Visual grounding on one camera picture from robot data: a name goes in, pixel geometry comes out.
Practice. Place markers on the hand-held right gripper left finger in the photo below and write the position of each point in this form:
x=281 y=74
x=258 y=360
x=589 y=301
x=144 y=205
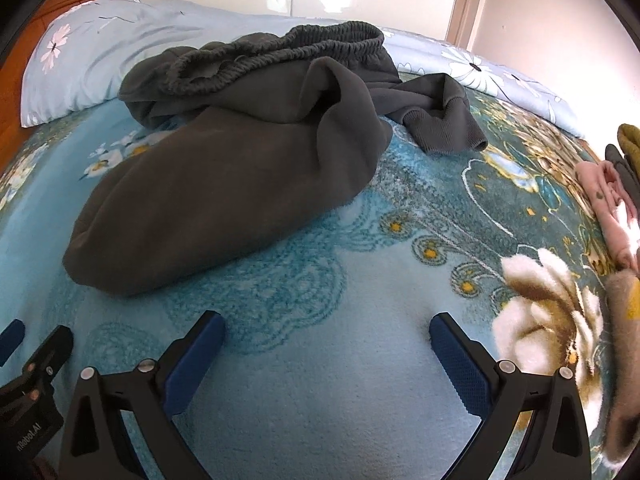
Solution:
x=200 y=355

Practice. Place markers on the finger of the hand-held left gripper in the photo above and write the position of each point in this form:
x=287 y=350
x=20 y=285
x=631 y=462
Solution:
x=52 y=352
x=11 y=341

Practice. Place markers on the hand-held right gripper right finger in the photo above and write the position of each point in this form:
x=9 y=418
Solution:
x=460 y=360

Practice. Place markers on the dark grey sweatpants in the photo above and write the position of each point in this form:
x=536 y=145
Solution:
x=225 y=185

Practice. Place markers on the blue floral blanket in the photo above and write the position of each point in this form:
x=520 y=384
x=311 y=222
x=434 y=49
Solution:
x=320 y=360

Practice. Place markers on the beige fuzzy cloth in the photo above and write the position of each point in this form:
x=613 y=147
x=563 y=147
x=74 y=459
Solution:
x=625 y=340

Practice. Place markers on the pink cloth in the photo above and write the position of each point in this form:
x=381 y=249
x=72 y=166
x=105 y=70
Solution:
x=610 y=210

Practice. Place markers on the dark cloth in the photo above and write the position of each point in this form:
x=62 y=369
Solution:
x=620 y=165

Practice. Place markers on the olive cloth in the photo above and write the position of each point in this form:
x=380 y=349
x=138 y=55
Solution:
x=631 y=140

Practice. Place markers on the orange wooden headboard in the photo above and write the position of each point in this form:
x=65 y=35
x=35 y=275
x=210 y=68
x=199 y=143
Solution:
x=25 y=50

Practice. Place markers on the light blue floral pillow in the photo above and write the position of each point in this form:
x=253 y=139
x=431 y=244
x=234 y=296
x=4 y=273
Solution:
x=100 y=60

